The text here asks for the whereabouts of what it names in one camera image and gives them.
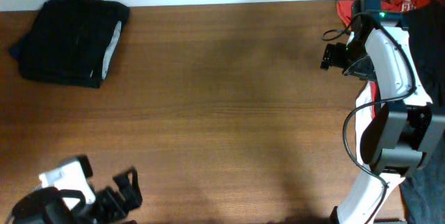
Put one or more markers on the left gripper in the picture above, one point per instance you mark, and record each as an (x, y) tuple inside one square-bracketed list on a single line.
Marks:
[(133, 197)]

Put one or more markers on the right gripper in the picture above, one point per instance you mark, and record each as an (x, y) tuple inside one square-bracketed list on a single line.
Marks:
[(332, 57)]

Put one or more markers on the dark green shorts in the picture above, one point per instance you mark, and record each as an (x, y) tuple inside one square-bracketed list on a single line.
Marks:
[(72, 42)]

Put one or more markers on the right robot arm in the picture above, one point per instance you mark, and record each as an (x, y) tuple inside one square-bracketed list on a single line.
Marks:
[(399, 115)]

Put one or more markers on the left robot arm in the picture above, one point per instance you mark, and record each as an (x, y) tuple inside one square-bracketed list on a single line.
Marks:
[(70, 199)]

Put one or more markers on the white garment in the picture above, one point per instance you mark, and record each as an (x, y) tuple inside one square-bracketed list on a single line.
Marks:
[(364, 116)]

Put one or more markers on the red t-shirt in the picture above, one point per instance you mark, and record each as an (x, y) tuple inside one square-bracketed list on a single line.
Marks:
[(400, 3)]

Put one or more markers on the black garment on right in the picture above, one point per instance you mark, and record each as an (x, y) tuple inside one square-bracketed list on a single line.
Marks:
[(423, 193)]

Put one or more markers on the folded navy blue garment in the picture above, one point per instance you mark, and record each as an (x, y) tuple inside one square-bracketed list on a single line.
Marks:
[(16, 49)]

